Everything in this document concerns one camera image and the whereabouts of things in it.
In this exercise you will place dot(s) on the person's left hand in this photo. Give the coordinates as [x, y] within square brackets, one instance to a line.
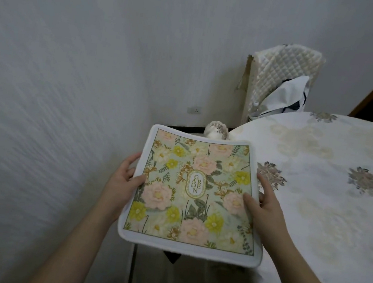
[122, 189]

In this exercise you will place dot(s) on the person's right hand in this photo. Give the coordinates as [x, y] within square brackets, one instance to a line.
[270, 222]

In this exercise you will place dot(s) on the yellow green floral placemat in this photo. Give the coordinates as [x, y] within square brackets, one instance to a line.
[170, 213]

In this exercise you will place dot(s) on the person's left forearm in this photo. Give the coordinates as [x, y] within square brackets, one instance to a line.
[69, 254]

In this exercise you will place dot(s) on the cloth-covered dining table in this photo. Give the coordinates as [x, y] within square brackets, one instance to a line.
[319, 198]

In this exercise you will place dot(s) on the table with cream tablecloth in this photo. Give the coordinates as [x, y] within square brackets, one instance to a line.
[329, 251]

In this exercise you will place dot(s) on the white wall socket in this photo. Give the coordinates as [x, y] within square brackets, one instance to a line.
[194, 110]

